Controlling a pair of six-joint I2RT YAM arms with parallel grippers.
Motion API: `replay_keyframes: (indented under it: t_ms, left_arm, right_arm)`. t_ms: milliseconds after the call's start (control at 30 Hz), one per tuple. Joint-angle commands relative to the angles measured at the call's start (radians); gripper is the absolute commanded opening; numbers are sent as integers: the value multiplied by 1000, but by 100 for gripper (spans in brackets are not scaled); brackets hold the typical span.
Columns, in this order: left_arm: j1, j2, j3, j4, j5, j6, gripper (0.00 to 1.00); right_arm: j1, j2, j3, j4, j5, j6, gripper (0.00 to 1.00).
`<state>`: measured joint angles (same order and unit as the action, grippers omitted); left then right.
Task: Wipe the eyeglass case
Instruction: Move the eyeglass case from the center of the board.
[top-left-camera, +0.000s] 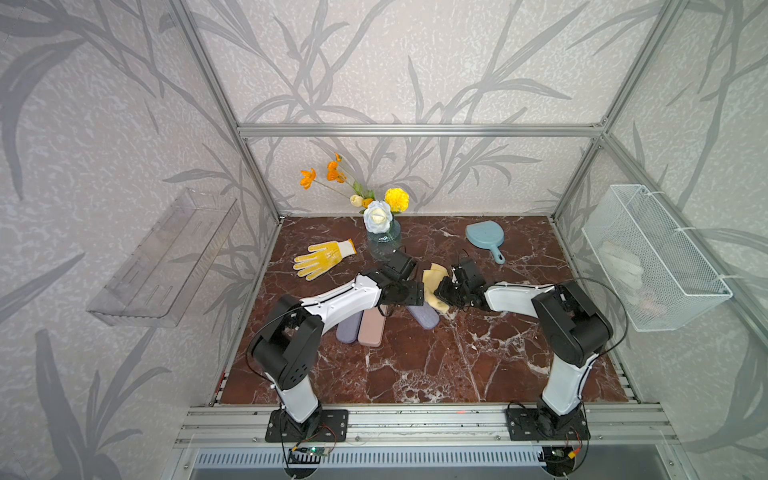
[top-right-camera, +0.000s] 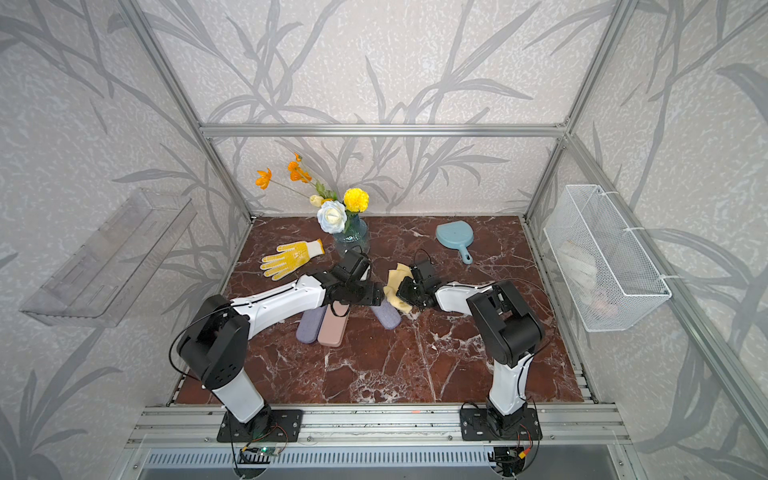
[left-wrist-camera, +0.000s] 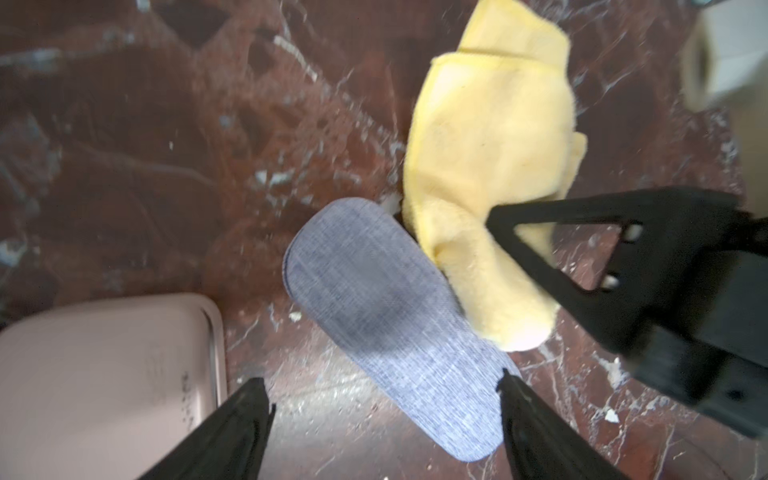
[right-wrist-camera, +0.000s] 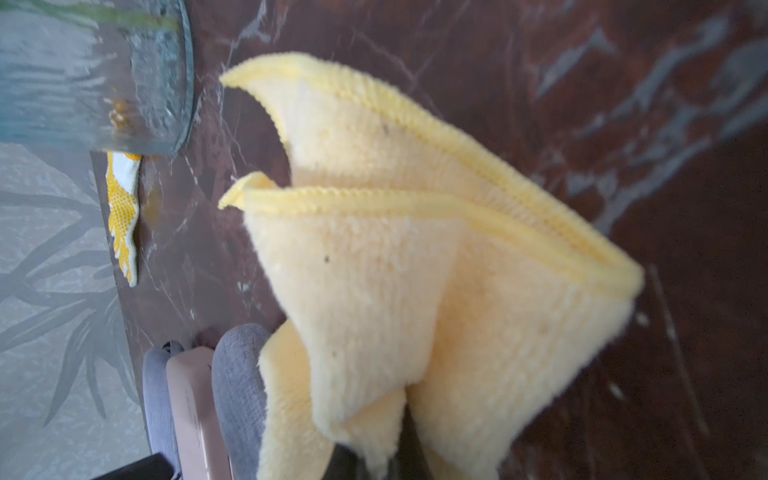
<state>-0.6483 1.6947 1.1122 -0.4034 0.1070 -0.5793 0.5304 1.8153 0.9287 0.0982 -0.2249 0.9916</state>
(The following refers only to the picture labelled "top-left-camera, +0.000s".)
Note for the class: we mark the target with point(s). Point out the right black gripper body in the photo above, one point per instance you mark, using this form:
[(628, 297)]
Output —
[(453, 294)]

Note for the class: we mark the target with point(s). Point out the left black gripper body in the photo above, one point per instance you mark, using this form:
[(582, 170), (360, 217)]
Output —
[(406, 295)]

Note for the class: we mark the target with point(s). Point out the yellow microfiber cloth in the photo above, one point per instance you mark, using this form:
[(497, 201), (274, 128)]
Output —
[(431, 279)]

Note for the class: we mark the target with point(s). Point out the lavender eyeglass case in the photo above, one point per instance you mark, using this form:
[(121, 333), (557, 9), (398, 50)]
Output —
[(347, 331), (425, 315)]

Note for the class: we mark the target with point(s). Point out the pink eyeglass case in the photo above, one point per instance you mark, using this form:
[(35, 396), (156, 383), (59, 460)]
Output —
[(371, 328)]

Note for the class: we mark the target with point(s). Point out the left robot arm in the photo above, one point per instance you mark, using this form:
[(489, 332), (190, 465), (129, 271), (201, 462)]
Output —
[(286, 346)]

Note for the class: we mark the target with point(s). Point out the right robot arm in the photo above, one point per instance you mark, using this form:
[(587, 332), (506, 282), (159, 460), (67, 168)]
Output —
[(574, 327)]

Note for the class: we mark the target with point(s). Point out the glass vase with flowers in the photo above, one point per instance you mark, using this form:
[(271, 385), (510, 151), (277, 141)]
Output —
[(383, 232)]

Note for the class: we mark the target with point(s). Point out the teal hand mirror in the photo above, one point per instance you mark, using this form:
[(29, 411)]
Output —
[(487, 235)]

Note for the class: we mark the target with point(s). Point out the yellow work glove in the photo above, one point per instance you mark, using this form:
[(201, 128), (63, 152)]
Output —
[(322, 257)]

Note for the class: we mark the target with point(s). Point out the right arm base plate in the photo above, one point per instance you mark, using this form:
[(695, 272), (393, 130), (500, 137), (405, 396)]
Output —
[(543, 424)]

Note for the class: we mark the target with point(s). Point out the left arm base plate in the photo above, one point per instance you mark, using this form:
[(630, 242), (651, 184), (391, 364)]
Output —
[(323, 425)]

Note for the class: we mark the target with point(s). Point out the white wire mesh basket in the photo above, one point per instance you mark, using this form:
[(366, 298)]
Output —
[(657, 270)]

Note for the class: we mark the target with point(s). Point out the clear acrylic wall shelf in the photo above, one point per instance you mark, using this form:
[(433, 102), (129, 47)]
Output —
[(154, 287)]

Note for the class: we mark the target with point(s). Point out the aluminium mounting rail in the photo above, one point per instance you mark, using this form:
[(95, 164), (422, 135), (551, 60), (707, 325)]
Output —
[(426, 425)]

